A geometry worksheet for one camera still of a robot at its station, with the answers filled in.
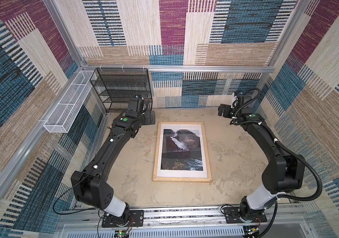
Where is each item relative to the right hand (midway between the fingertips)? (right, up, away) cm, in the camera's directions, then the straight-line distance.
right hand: (226, 110), depth 87 cm
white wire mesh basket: (-98, -3, +5) cm, 98 cm away
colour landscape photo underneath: (-25, -25, +9) cm, 37 cm away
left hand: (-45, -2, -7) cm, 46 cm away
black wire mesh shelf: (-72, +19, +21) cm, 77 cm away
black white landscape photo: (-28, -37, +1) cm, 46 cm away
